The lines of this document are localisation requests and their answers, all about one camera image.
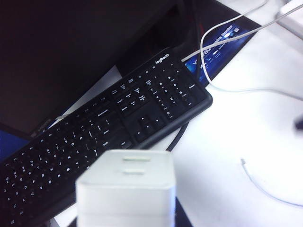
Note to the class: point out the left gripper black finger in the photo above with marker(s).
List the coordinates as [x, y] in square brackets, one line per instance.
[181, 217]

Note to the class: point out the white charging base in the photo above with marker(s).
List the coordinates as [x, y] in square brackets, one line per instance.
[125, 201]

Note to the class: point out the black Logitech keyboard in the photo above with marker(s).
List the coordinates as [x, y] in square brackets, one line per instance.
[118, 118]

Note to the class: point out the blue printed mouse pad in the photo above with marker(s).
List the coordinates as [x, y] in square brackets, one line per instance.
[220, 52]

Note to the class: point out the blue office partition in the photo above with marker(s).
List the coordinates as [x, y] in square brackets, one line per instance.
[11, 139]

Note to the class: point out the black ASUS monitor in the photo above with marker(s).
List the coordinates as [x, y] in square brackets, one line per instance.
[59, 47]

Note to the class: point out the white power strip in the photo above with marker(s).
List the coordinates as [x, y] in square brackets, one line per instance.
[293, 21]

